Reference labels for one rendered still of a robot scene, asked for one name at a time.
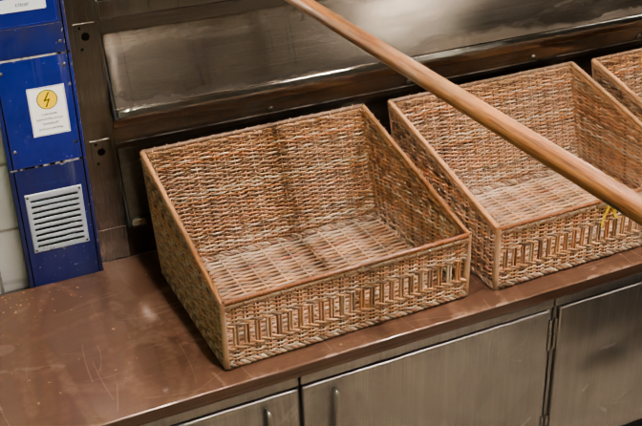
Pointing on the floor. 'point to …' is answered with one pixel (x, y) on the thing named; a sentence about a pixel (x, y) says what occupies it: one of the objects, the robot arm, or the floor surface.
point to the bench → (330, 357)
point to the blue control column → (48, 175)
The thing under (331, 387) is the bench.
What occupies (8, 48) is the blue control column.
